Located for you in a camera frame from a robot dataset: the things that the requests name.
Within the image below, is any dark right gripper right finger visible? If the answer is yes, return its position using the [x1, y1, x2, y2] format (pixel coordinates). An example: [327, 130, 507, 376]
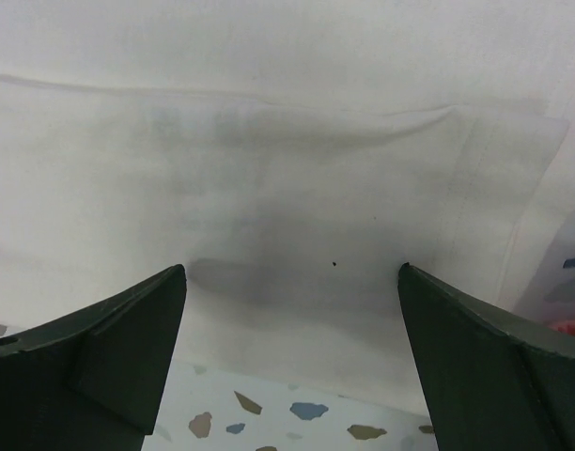
[397, 264, 575, 450]

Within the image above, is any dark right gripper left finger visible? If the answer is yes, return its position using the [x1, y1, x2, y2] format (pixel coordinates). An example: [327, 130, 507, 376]
[0, 265, 186, 451]

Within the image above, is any white Coca-Cola t-shirt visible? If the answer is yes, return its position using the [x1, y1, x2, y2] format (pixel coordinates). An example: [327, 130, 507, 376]
[0, 1, 575, 413]

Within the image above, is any folded pink t-shirt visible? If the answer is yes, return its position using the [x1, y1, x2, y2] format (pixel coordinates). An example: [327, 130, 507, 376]
[549, 319, 575, 336]

